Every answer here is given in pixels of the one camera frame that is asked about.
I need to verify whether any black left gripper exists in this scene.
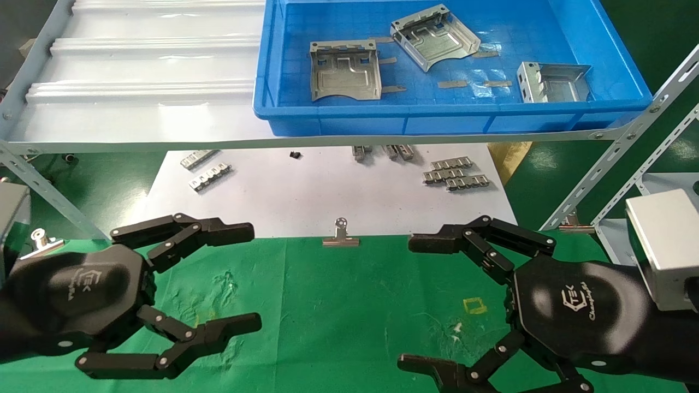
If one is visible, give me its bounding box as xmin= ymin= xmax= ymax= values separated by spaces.
xmin=10 ymin=213 xmax=255 ymax=355

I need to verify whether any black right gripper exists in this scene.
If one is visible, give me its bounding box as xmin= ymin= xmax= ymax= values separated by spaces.
xmin=398 ymin=215 xmax=650 ymax=393

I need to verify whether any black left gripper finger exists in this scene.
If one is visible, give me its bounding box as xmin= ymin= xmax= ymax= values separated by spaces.
xmin=75 ymin=306 xmax=262 ymax=380

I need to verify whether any green table cloth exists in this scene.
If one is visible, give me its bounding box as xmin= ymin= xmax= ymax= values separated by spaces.
xmin=0 ymin=234 xmax=699 ymax=393

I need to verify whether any white paper sheet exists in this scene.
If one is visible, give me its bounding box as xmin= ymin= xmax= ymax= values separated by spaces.
xmin=143 ymin=143 xmax=519 ymax=239

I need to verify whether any silver binder clip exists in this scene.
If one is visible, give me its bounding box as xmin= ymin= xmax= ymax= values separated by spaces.
xmin=322 ymin=217 xmax=361 ymax=247
xmin=19 ymin=228 xmax=65 ymax=260
xmin=558 ymin=213 xmax=596 ymax=234

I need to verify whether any brown cardboard piece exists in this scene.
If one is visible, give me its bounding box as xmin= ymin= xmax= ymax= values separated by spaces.
xmin=488 ymin=142 xmax=533 ymax=186

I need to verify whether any grey slotted angle brace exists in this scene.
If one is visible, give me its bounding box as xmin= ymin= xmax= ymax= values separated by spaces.
xmin=0 ymin=143 xmax=110 ymax=241
xmin=540 ymin=134 xmax=629 ymax=231
xmin=591 ymin=101 xmax=699 ymax=224

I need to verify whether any white corrugated shelf panel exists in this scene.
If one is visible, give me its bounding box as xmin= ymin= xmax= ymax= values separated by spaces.
xmin=11 ymin=0 xmax=274 ymax=144

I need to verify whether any blue plastic tray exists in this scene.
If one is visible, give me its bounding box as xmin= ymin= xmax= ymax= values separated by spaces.
xmin=253 ymin=0 xmax=653 ymax=136

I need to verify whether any wide sheet metal bracket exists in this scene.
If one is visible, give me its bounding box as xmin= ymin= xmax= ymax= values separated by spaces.
xmin=310 ymin=39 xmax=382 ymax=102

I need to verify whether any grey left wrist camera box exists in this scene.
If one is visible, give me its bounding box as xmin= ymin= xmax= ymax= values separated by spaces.
xmin=0 ymin=183 xmax=31 ymax=273

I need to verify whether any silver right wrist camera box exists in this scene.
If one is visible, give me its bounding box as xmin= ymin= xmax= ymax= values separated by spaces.
xmin=625 ymin=189 xmax=699 ymax=312

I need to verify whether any small sheet metal bracket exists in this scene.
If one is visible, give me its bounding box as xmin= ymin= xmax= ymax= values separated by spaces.
xmin=517 ymin=62 xmax=592 ymax=104

